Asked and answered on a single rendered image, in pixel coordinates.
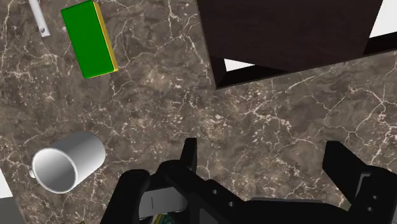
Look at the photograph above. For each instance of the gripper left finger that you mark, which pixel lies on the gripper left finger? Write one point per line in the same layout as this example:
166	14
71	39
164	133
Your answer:
192	189

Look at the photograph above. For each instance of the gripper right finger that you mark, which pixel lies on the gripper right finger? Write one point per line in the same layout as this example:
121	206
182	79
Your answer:
372	192

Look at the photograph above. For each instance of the grey cup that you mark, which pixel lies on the grey cup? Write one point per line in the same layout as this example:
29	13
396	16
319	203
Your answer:
80	152

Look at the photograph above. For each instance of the green box with yellow side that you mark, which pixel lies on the green box with yellow side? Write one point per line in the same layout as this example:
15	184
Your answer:
88	40

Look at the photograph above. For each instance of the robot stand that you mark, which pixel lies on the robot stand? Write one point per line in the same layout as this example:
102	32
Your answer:
285	31

